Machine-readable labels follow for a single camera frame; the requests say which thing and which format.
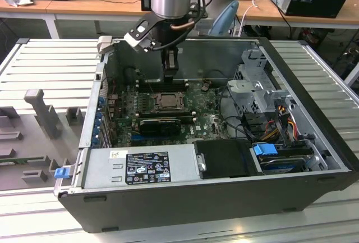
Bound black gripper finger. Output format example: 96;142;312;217
162;47;180;85

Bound metal socket cover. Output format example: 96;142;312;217
153;91;186;111

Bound black RAM slot row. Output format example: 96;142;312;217
136;77;189;93
136;109;196;123

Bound CPU socket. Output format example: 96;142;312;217
151;91;187;112

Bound black cylindrical board component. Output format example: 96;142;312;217
124;67;136;83

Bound pale blue teach pendant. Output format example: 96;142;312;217
206;0;240;37

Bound black graphics card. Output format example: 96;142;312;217
139;118;182;137

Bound green motherboard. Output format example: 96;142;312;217
111;81;234;147

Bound metal drive cage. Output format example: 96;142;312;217
226;48;294;116

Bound wooden desk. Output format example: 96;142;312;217
0;0;245;39
234;0;359;39

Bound black plastic shroud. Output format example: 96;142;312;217
193;139;264;180

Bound grey power supply unit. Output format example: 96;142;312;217
82;143;203;190

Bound blue disk carrier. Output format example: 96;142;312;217
252;143;279;160

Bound black open PC case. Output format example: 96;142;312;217
53;35;359;234

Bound hard disk drive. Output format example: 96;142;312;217
259;155;307;175

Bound blue case latch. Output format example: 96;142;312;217
54;167;70;180

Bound grey parts rack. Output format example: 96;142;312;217
0;88;88;192

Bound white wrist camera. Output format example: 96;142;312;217
123;13;158;54

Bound grey plastic case handle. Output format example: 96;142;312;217
96;35;113;56

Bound white cable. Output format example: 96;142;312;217
233;0;259;38

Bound black looped cable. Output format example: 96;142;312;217
218;85;255;144

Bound orange and yellow wires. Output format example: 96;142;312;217
262;105;298;140

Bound white chair frame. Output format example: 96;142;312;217
343;63;359;87

